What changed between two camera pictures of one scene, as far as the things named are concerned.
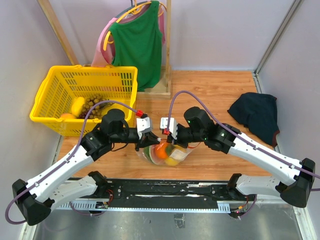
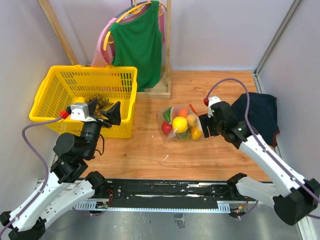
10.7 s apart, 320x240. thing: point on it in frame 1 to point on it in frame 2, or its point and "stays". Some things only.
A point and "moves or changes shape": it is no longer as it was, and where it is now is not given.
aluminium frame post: [294, 6] stays
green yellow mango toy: [169, 148] moves or changes shape
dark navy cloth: [258, 112] stays
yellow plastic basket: [61, 84] stays
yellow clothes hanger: [136, 10] stays
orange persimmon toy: [161, 151] to [183, 112]
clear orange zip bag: [165, 153] moves or changes shape
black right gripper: [185, 144] to [206, 121]
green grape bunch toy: [96, 112] stays
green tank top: [137, 43] stays
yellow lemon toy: [171, 161] moves or changes shape
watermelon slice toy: [150, 152] moves or changes shape
